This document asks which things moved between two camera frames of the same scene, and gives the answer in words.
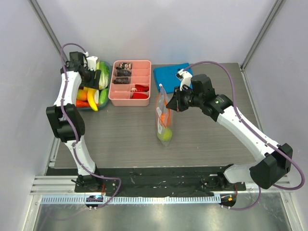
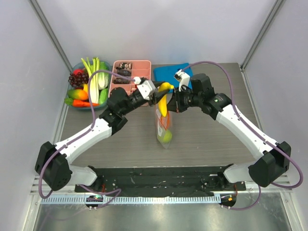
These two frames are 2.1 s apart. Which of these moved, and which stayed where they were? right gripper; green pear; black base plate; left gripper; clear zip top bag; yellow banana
Moved: yellow banana; left gripper
Stayed: black base plate; green pear; right gripper; clear zip top bag
